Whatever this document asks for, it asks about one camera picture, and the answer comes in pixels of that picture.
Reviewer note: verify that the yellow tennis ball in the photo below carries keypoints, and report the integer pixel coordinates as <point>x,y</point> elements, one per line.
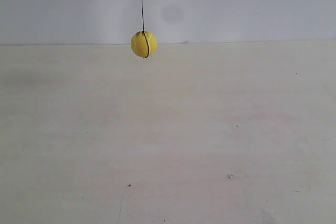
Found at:
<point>143,44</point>

